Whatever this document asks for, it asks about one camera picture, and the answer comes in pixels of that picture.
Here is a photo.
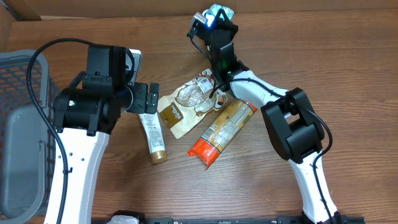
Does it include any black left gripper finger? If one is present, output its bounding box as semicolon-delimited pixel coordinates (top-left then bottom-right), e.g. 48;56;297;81
148;82;159;99
145;98;158;114

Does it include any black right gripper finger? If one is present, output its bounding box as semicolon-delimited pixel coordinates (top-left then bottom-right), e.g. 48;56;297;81
207;14;216;29
217;8;234;26

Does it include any teal wipes packet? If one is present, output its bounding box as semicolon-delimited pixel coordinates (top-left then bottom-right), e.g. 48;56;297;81
205;4;234;20

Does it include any white shampoo tube gold cap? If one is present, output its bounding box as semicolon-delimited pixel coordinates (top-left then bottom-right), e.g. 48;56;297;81
139;113;167;164

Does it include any orange spaghetti package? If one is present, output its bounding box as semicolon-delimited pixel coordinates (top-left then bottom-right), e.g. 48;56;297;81
187;99;257;169

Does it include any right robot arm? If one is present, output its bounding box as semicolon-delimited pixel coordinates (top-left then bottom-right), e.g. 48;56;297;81
187;6;341;223

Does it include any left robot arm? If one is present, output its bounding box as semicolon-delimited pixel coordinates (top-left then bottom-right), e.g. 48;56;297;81
45;45;159;223

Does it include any white barcode scanner stand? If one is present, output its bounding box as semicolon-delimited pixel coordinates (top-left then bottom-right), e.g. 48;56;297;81
202;9;217;28

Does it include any beige cookie pouch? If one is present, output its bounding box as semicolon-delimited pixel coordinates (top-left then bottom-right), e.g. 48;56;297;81
157;68;228;139

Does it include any grey plastic shopping basket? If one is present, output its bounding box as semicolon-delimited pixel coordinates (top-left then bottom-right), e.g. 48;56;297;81
1;49;55;223

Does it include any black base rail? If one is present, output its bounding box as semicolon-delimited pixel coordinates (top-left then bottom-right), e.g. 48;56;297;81
90;210;365;224

